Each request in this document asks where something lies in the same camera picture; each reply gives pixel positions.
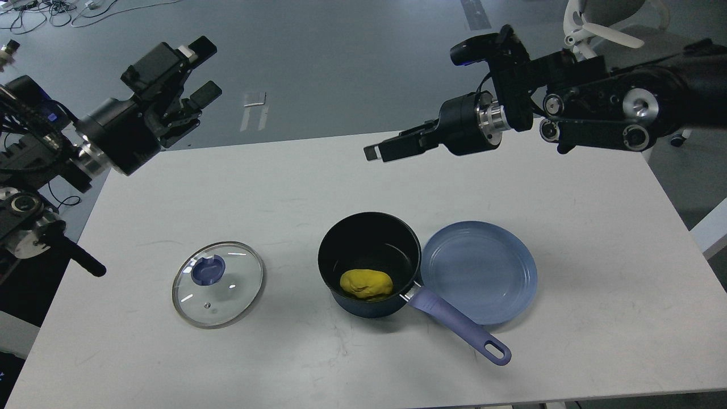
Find black cable on floor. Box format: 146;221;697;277
48;182;83;208

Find dark blue saucepan purple handle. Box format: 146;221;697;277
317;212;512;366

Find white grey office chair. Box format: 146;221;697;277
562;0;711;148

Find white table corner right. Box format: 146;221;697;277
690;198;726;260

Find tangled cables on floor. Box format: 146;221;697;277
0;0;188;37

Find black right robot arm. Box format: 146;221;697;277
363;25;725;161

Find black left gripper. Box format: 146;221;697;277
75;36;222;176

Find glass pot lid purple knob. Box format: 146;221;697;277
172;241;265;330

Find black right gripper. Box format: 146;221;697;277
363;91;502;162

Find blue plastic plate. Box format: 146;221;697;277
418;220;538;326

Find black box at left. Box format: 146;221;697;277
1;254;64;327

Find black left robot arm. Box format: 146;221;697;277
1;36;222;279

